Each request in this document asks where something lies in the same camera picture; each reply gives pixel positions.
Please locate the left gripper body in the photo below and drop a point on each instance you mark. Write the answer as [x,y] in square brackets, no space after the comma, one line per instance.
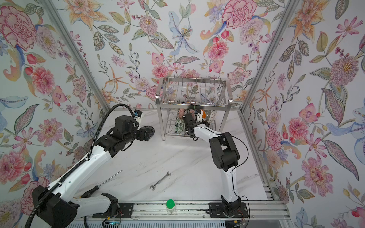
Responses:
[136,134]

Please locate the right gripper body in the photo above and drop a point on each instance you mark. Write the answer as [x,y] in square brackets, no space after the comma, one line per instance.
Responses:
[205,123]

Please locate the green leaf pattern bowl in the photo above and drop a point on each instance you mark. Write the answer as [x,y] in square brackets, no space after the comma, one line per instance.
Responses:
[179,126]

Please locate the orange white bowl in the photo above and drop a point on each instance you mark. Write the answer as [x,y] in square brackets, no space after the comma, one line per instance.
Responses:
[203,114]

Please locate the green geometric pattern bowl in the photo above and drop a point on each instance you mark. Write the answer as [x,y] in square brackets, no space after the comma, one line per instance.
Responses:
[211,115]

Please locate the blue floral bowl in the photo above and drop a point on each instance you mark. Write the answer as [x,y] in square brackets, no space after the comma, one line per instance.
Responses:
[197,117]

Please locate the black checked bowl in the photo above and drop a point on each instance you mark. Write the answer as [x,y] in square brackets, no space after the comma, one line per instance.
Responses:
[149,132]

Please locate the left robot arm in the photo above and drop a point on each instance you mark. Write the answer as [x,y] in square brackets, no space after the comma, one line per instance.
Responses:
[56,204]

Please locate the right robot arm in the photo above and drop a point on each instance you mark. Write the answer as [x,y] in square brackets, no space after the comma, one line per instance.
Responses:
[225,156]

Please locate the steel two-tier dish rack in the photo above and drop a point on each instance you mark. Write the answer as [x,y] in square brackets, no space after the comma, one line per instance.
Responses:
[174,93]

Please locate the steel open-end wrench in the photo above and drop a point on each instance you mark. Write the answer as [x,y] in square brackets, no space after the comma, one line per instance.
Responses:
[153,187]

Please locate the green emergency stop button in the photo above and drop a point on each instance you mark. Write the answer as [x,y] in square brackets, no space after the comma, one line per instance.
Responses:
[170,205]

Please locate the black handled screwdriver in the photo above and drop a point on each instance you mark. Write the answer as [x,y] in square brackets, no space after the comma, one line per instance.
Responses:
[99,185]

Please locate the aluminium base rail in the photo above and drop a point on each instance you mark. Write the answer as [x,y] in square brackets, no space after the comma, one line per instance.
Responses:
[165,210]

